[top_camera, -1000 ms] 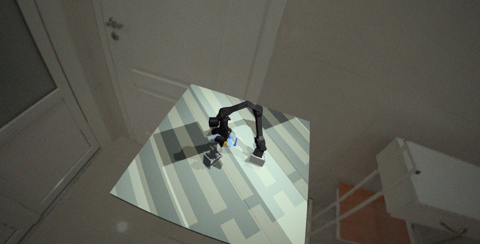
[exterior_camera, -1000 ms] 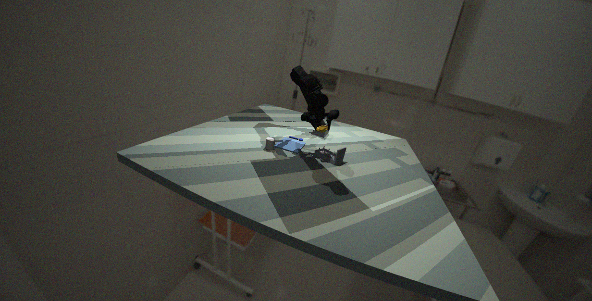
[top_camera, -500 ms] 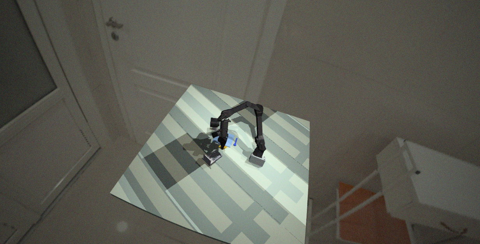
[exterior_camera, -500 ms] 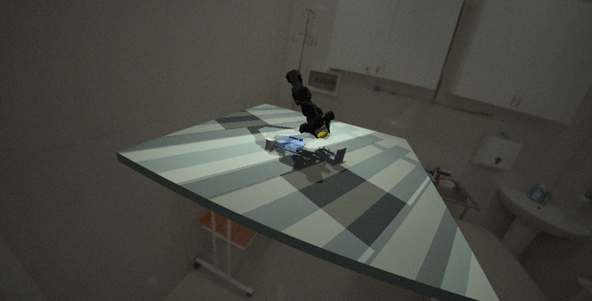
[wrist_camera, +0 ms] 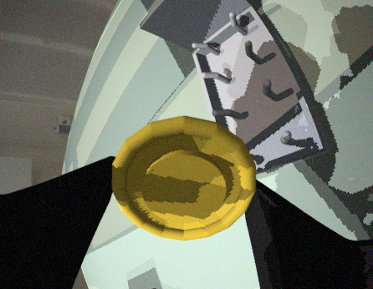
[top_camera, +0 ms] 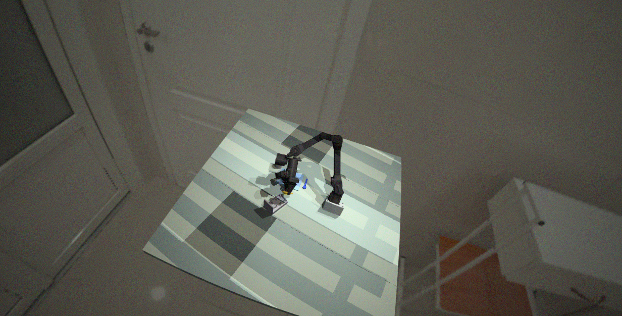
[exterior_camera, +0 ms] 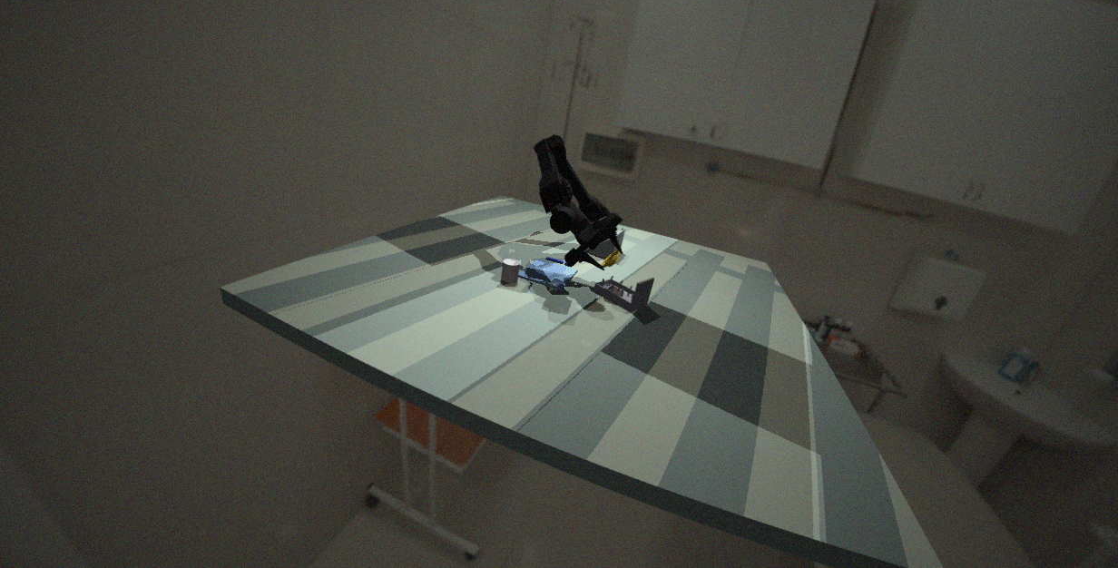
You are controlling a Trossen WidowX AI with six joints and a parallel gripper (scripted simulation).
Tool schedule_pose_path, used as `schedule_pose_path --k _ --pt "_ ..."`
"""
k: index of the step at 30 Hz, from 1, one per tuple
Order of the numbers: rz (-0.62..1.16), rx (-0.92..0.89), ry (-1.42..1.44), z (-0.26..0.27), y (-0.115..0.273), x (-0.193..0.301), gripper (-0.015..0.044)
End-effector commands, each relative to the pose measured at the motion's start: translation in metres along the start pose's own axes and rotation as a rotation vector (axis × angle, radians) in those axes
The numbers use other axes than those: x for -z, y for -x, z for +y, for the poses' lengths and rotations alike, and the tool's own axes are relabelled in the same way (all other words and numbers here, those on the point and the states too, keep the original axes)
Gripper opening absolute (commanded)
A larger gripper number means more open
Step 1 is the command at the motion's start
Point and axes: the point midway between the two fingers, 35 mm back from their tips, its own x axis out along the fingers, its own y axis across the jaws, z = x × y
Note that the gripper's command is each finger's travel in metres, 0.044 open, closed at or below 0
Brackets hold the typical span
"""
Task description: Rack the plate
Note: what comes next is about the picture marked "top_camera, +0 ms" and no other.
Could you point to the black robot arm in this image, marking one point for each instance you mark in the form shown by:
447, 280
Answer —
337, 140

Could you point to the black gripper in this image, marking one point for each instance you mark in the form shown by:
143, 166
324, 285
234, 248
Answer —
291, 180

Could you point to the light blue flat mat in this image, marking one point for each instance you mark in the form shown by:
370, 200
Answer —
299, 176

